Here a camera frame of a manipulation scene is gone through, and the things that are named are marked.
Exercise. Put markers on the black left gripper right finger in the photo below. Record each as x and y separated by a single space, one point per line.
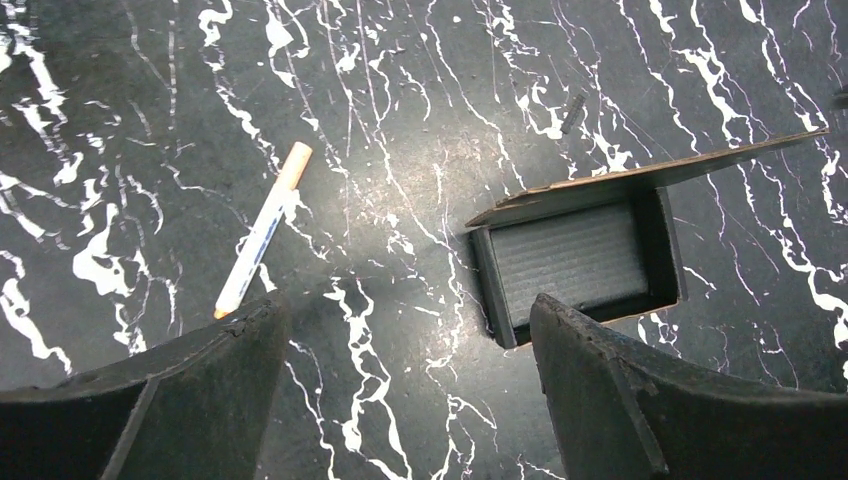
621 409

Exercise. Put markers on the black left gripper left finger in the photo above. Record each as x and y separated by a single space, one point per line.
195 407

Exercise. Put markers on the small grey staple strip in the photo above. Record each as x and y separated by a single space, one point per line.
573 114

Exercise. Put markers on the pink white marker pen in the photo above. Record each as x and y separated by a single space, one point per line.
262 230

